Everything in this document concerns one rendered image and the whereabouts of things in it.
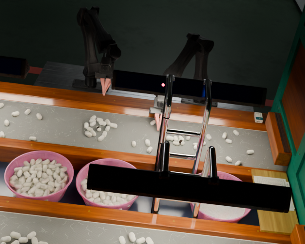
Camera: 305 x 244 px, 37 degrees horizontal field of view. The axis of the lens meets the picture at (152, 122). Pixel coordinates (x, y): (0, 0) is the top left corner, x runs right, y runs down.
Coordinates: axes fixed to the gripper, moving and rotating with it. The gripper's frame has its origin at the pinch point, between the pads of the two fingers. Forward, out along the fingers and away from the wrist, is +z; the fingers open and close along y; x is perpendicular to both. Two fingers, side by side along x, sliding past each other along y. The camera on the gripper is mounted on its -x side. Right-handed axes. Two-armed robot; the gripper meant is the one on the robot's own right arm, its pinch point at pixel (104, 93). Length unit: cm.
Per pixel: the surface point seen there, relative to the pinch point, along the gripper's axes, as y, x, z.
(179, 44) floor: 43, 210, -117
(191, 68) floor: 55, 183, -85
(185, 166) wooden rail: 40, -14, 32
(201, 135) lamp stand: 43, -32, 21
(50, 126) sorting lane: -22.2, -0.2, 18.3
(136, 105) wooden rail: 15.7, 11.3, 1.0
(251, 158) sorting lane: 70, -4, 23
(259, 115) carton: 76, 11, -1
